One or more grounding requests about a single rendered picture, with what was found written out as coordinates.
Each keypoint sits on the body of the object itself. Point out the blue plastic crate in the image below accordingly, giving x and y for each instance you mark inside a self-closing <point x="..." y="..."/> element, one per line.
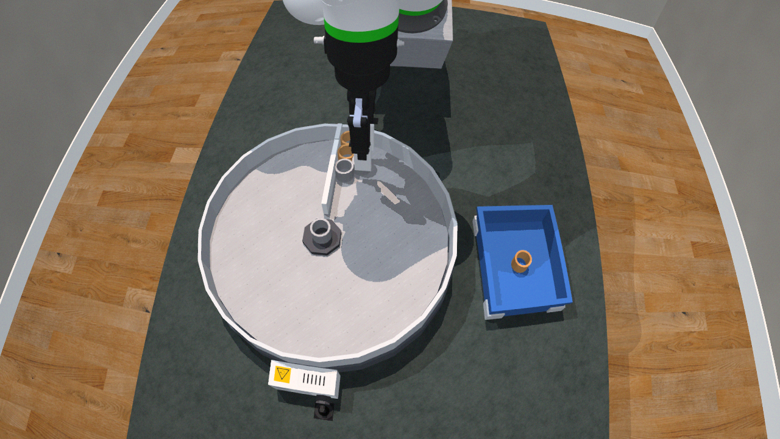
<point x="501" y="232"/>

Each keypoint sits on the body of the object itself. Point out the grey hollow cylinder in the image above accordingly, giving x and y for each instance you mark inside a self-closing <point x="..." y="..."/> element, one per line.
<point x="357" y="172"/>
<point x="344" y="164"/>
<point x="319" y="223"/>

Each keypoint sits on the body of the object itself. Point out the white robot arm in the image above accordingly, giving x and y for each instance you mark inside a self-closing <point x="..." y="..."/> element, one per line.
<point x="361" y="36"/>

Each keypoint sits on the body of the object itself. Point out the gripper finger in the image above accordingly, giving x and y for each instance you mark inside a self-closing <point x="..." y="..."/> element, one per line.
<point x="359" y="128"/>
<point x="372" y="121"/>

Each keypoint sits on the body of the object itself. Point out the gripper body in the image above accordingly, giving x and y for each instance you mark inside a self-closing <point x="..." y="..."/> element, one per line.
<point x="360" y="84"/>

